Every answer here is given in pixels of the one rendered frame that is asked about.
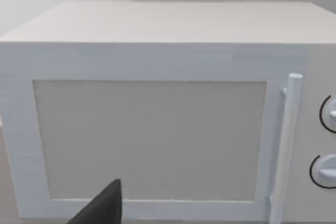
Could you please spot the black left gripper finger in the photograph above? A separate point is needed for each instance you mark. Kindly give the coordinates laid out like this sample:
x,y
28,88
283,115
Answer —
x,y
107,205

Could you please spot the pale microwave door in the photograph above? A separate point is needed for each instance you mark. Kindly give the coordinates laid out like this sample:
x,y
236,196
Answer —
x,y
149,140

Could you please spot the pale microwave oven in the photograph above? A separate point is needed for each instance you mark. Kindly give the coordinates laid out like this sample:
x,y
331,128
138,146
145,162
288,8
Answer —
x,y
168,24

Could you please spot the pale microwave knob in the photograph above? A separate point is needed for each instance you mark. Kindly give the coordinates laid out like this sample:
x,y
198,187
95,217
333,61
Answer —
x,y
327,170
331,113

